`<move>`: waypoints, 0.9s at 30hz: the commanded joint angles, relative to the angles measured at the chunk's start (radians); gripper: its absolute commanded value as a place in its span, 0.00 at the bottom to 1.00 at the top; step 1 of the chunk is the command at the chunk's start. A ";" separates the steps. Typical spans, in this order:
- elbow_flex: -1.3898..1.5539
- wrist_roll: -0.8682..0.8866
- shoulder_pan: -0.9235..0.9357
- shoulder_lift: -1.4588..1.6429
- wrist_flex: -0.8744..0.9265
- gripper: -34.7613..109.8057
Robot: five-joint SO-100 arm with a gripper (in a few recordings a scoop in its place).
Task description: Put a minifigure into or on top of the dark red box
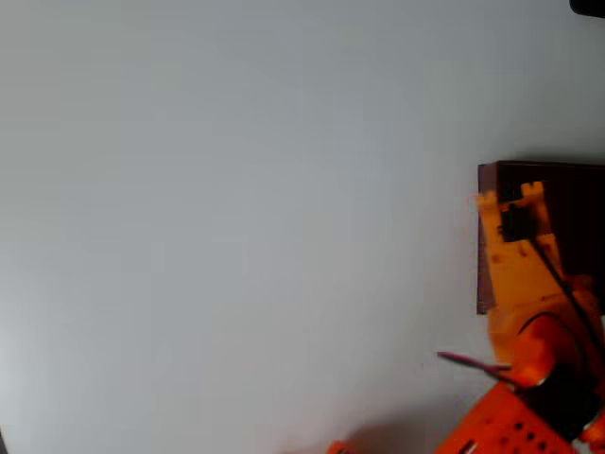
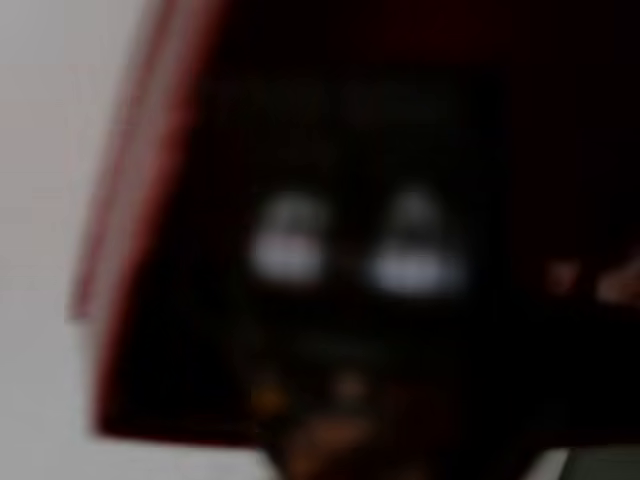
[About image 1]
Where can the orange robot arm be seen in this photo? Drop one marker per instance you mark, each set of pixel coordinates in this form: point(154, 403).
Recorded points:
point(520, 284)

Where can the dark brown box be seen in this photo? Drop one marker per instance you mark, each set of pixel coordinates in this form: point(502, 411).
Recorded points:
point(574, 213)

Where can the orange plastic piece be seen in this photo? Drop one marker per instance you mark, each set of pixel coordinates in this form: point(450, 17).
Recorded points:
point(338, 448)

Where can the black object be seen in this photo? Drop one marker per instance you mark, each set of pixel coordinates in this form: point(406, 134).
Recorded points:
point(588, 7)

